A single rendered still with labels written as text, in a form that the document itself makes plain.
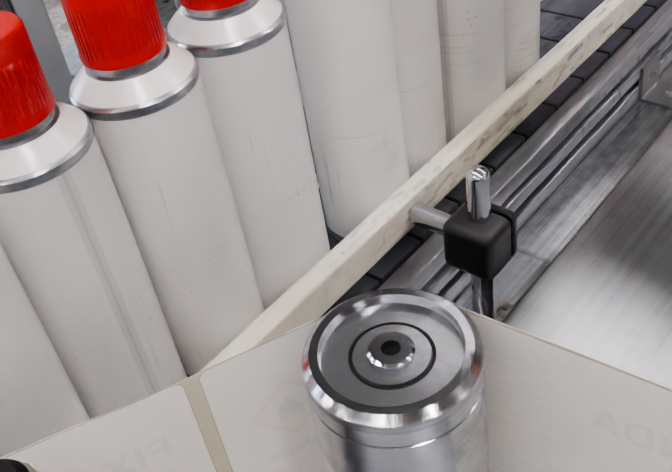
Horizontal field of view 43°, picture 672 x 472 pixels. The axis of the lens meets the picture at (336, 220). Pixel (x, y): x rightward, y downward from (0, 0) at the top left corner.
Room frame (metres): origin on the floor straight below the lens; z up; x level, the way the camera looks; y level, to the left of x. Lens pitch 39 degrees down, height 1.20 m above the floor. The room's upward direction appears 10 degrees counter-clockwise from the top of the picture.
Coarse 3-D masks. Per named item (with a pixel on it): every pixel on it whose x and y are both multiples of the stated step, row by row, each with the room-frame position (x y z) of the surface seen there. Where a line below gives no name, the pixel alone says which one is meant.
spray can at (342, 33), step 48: (288, 0) 0.38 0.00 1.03; (336, 0) 0.36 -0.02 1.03; (384, 0) 0.38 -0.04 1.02; (336, 48) 0.36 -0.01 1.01; (384, 48) 0.37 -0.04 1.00; (336, 96) 0.37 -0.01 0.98; (384, 96) 0.37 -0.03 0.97; (336, 144) 0.37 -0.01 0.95; (384, 144) 0.37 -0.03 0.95; (336, 192) 0.37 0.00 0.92; (384, 192) 0.37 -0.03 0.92
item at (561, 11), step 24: (552, 0) 0.62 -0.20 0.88; (576, 0) 0.61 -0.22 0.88; (600, 0) 0.60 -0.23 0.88; (648, 0) 0.59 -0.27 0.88; (552, 24) 0.58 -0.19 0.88; (576, 24) 0.57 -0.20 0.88; (624, 24) 0.56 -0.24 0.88; (600, 48) 0.53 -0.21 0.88; (576, 72) 0.51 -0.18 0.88; (552, 96) 0.48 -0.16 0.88; (528, 120) 0.46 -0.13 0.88; (504, 144) 0.44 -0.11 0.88; (456, 192) 0.40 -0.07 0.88; (336, 240) 0.38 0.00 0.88; (408, 240) 0.36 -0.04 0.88; (384, 264) 0.35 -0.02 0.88; (360, 288) 0.33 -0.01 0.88
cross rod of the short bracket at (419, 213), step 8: (416, 208) 0.35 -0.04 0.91; (424, 208) 0.35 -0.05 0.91; (432, 208) 0.35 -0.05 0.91; (416, 216) 0.35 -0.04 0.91; (424, 216) 0.35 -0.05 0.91; (432, 216) 0.35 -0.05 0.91; (440, 216) 0.34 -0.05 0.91; (448, 216) 0.34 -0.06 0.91; (416, 224) 0.35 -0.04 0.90; (424, 224) 0.35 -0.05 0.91; (432, 224) 0.34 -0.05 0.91; (440, 224) 0.34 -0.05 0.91; (440, 232) 0.34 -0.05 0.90
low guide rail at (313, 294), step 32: (608, 0) 0.53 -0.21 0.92; (640, 0) 0.55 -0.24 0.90; (576, 32) 0.50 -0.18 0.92; (608, 32) 0.52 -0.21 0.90; (544, 64) 0.47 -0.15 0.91; (576, 64) 0.49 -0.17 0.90; (512, 96) 0.44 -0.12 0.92; (544, 96) 0.46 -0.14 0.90; (480, 128) 0.41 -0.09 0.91; (512, 128) 0.43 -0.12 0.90; (448, 160) 0.39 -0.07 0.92; (480, 160) 0.40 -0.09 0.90; (416, 192) 0.36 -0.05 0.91; (448, 192) 0.38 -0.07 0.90; (384, 224) 0.34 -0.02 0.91; (352, 256) 0.32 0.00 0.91; (320, 288) 0.30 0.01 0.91; (256, 320) 0.29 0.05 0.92; (288, 320) 0.29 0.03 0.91; (224, 352) 0.27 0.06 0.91
